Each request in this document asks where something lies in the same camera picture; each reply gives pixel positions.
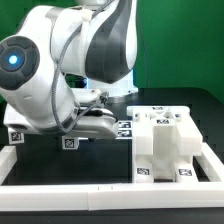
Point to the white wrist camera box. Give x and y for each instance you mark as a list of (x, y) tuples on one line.
[(86, 96)]

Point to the white chair seat part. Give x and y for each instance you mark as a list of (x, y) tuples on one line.
[(155, 145)]

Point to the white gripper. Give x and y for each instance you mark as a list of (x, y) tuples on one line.
[(98, 124)]

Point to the white workspace border frame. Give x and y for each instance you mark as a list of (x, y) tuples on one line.
[(114, 196)]

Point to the white chair back frame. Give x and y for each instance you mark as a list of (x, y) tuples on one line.
[(185, 133)]

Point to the white marker sheet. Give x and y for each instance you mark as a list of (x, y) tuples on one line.
[(125, 129)]

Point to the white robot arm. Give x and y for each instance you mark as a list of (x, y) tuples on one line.
[(97, 43)]

